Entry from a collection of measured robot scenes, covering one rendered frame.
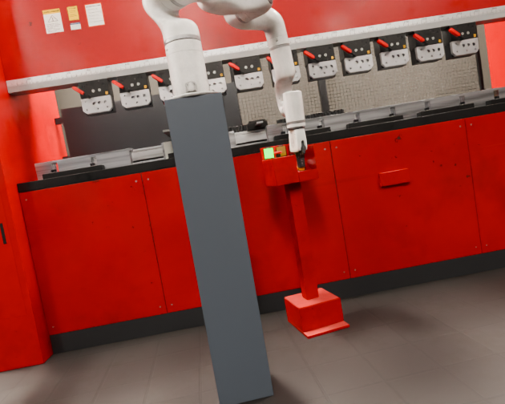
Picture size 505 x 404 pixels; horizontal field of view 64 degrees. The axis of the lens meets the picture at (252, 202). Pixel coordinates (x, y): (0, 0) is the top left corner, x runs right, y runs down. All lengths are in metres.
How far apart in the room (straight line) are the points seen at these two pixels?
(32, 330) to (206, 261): 1.19
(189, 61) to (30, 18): 1.29
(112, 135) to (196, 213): 1.61
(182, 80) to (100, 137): 1.55
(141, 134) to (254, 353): 1.78
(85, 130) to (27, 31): 0.70
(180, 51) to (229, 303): 0.81
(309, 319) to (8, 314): 1.42
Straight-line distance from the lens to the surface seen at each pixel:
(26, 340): 2.31
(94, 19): 2.41
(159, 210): 2.10
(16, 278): 2.24
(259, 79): 2.24
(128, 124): 2.81
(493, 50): 3.45
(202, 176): 1.29
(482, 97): 2.65
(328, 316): 1.90
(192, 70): 1.36
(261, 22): 1.83
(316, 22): 2.38
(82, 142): 2.87
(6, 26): 2.55
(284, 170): 1.76
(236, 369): 1.43
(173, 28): 1.41
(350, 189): 2.17
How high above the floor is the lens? 0.74
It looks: 4 degrees down
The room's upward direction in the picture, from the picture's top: 10 degrees counter-clockwise
